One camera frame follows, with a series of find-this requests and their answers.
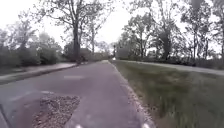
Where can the large bare tree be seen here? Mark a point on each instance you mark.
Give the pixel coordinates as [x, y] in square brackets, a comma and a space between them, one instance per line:
[76, 36]

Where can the grey side road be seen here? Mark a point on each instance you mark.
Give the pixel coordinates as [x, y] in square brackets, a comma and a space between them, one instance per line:
[186, 67]

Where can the grass verge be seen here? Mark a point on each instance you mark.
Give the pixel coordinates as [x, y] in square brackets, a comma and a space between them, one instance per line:
[180, 93]

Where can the dark green hedge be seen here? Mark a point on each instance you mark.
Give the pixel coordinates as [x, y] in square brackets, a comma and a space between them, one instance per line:
[30, 55]

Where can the low hedge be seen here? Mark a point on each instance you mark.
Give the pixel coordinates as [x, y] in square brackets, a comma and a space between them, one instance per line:
[200, 63]

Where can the grey asphalt path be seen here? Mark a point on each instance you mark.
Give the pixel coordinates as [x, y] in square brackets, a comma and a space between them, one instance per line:
[96, 86]

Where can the pale pavement strip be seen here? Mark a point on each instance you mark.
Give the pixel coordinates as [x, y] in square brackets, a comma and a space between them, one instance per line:
[36, 70]

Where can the row of trees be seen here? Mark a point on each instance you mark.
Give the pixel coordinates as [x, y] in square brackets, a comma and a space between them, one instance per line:
[166, 33]

